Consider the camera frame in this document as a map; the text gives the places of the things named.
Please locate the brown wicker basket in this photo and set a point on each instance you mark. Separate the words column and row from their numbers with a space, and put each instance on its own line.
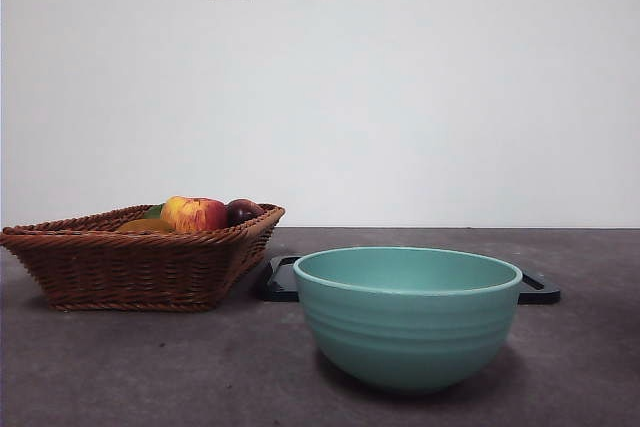
column 130, row 272

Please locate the dark green rectangular tray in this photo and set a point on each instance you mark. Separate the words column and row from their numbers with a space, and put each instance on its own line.
column 545, row 294

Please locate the teal ceramic bowl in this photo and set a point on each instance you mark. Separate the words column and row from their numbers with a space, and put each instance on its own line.
column 405, row 332

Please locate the dark purple plum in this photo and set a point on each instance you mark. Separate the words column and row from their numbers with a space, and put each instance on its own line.
column 242, row 212

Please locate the green fruit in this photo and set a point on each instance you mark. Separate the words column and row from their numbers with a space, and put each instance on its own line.
column 155, row 212

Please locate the yellow-brown oval fruit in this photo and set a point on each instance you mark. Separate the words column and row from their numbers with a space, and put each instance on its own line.
column 147, row 226

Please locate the red and yellow apple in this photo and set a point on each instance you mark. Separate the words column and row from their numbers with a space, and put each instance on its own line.
column 197, row 214

